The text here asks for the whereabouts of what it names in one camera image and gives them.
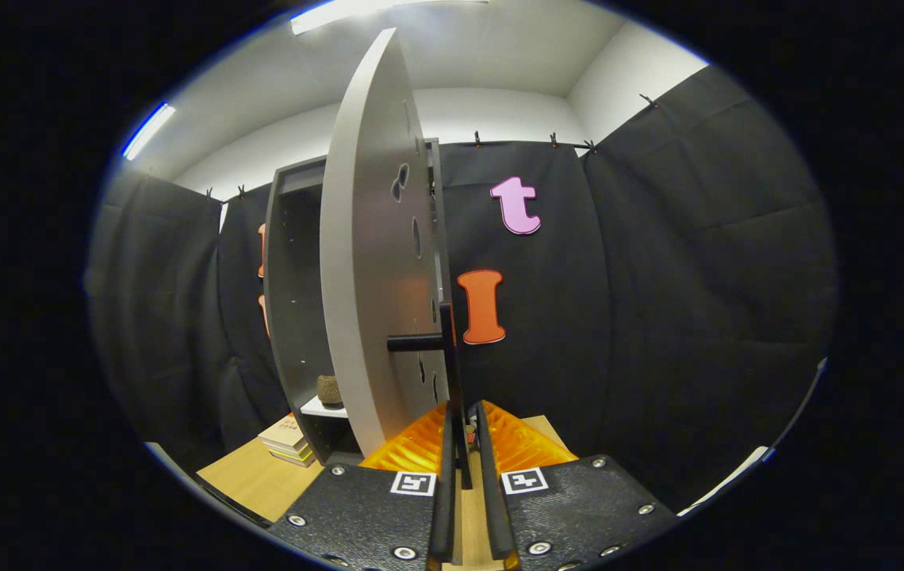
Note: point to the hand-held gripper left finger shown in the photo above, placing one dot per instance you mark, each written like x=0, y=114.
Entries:
x=442, y=492

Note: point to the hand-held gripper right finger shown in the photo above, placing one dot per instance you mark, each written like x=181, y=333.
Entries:
x=492, y=500

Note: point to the brown fuzzy shoe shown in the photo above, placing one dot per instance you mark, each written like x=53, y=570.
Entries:
x=329, y=390

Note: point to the dark grey shoe cabinet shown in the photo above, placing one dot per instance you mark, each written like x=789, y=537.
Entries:
x=285, y=277

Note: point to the white cabinet shelf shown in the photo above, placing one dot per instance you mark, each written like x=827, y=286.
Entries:
x=321, y=410

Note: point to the yellow edged book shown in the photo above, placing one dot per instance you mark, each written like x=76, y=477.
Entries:
x=297, y=457

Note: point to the beige cover book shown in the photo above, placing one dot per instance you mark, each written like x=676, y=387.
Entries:
x=281, y=432

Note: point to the black backdrop cloth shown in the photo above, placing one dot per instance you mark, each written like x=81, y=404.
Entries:
x=658, y=277

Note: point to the long ceiling light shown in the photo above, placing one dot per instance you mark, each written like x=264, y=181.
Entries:
x=341, y=12
x=147, y=131

